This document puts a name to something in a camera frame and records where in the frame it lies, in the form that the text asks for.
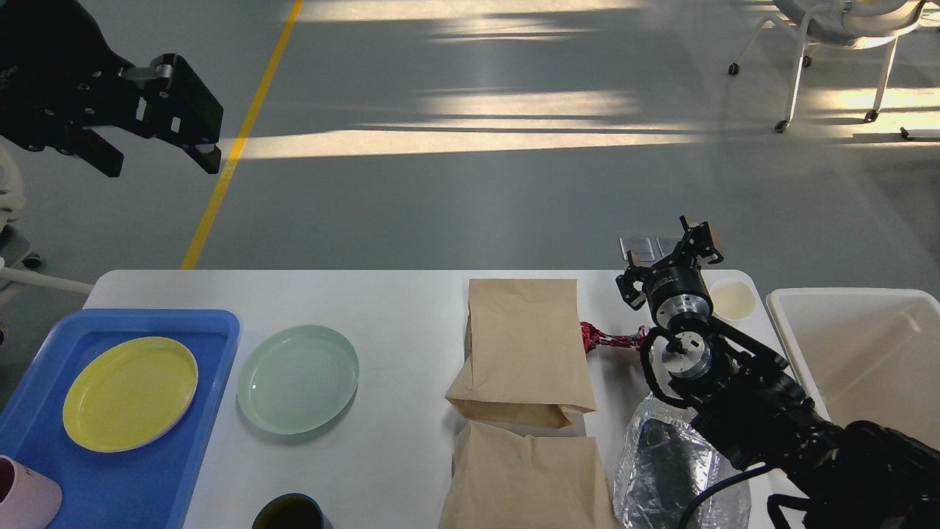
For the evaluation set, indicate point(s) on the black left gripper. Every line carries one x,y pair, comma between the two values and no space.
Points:
50,47

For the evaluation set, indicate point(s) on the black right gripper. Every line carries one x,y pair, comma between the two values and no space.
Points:
676,293

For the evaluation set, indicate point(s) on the pink mug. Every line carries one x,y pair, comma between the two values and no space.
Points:
28,499

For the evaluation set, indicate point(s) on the dark green mug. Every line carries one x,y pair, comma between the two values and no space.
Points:
292,510

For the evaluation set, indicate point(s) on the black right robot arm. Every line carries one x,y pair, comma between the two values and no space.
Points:
759,417

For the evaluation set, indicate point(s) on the metal floor socket plates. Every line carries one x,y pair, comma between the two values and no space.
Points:
647,249

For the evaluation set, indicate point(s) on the red candy wrapper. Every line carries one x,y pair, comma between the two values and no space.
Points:
593,338

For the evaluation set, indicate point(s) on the white chair at left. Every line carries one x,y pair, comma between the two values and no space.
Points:
20,270

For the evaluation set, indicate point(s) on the upper brown paper bag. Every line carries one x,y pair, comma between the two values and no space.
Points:
525,361

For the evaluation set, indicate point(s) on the brown paper bag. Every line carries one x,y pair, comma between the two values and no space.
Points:
525,361
504,480

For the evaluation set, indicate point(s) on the white plastic bin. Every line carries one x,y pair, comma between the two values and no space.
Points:
865,354

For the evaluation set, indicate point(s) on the yellow plate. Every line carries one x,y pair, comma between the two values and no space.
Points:
130,395

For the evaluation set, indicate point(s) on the lower brown paper bag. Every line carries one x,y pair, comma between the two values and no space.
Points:
504,480

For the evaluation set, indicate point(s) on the blue plastic tray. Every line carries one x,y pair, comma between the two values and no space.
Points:
147,487

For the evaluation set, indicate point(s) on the white chair on casters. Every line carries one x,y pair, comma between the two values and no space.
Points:
848,25

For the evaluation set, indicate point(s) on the pale green plate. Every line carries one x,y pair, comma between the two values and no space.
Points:
298,380

